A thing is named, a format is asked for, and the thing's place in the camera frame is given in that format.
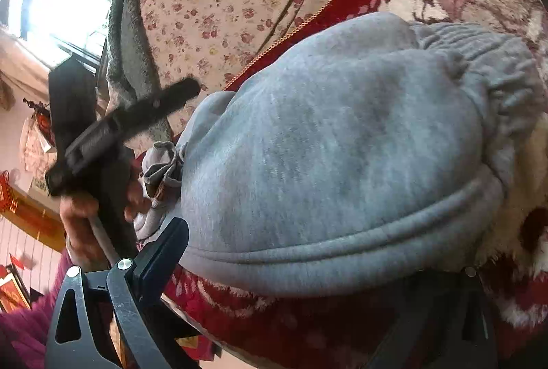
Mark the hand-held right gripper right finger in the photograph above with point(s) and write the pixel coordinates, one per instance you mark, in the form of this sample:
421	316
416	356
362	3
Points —
445	309

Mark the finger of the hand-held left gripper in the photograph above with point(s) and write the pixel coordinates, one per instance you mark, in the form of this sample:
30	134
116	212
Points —
167	99

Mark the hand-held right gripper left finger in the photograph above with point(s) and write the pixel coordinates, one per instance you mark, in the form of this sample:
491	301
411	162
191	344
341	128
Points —
154	266

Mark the grey sweatshirt garment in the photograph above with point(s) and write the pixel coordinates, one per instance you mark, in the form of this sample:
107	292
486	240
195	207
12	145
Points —
342	159

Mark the person's left hand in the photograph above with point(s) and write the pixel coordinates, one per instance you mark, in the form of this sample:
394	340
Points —
79	232

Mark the white lace cloth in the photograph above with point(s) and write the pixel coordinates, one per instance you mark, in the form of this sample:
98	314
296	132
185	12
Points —
36	146

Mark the grey-green fleece garment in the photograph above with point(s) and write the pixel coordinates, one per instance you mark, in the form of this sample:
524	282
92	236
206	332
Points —
124	52

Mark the red hanging knot decoration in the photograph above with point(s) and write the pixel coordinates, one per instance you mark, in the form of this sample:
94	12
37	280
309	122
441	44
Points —
7	195

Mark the beige curtain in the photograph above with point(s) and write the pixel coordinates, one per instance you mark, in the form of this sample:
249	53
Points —
21	65

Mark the floral print quilt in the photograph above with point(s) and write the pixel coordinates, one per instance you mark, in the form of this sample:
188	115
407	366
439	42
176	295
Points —
222	0

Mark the red framed picture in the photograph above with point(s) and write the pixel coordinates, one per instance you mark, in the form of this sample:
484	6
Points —
13	287

